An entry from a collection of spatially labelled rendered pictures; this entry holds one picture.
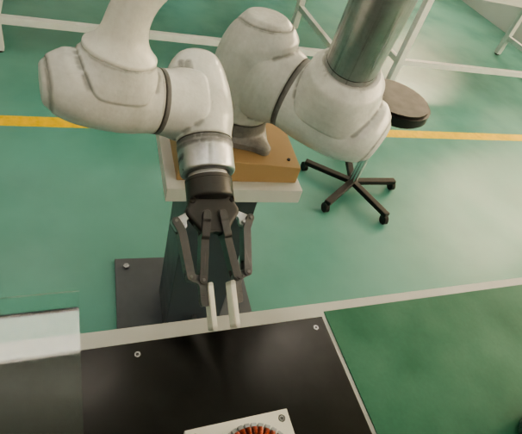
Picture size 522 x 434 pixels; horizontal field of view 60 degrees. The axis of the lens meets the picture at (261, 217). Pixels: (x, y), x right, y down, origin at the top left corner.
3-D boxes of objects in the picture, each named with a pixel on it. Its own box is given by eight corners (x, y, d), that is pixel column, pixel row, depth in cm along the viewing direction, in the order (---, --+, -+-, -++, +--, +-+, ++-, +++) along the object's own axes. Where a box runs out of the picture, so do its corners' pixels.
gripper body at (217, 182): (226, 183, 77) (233, 237, 75) (177, 184, 74) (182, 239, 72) (240, 169, 70) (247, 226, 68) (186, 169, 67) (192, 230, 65)
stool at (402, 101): (293, 156, 247) (328, 61, 209) (369, 157, 266) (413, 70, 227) (331, 229, 213) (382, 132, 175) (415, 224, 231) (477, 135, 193)
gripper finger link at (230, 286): (225, 282, 70) (229, 282, 71) (230, 328, 69) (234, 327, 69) (230, 280, 68) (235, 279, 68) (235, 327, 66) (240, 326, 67)
